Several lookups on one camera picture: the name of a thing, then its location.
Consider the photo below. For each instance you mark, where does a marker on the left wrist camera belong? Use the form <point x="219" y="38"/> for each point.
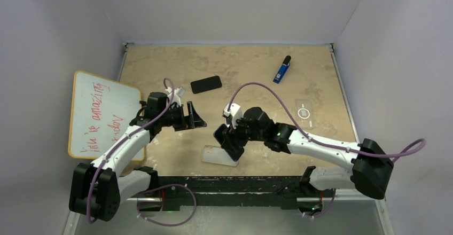
<point x="177" y="93"/>

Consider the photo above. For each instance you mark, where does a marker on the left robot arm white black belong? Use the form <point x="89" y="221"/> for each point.
<point x="98" y="188"/>

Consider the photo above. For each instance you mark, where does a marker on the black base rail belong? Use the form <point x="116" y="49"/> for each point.
<point x="284" y="192"/>

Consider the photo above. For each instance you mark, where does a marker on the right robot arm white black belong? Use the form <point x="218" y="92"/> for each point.
<point x="362" y="166"/>

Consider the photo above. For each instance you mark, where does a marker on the black phone face down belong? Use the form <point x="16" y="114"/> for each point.
<point x="206" y="84"/>

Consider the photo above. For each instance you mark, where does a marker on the dark blue phone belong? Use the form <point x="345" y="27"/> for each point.
<point x="230" y="142"/>

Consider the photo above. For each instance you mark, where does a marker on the blue marker black cap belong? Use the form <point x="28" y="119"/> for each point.
<point x="283" y="69"/>

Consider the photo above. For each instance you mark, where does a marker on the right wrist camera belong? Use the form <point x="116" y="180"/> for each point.
<point x="232" y="113"/>

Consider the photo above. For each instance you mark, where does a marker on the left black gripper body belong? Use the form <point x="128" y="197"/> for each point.
<point x="174" y="117"/>

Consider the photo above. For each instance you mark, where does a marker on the whiteboard with yellow frame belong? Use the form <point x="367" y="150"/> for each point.
<point x="101" y="112"/>

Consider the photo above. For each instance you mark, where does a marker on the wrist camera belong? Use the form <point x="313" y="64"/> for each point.
<point x="232" y="113"/>
<point x="177" y="93"/>

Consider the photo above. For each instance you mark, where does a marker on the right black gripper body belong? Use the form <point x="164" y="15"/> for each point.
<point x="244" y="133"/>

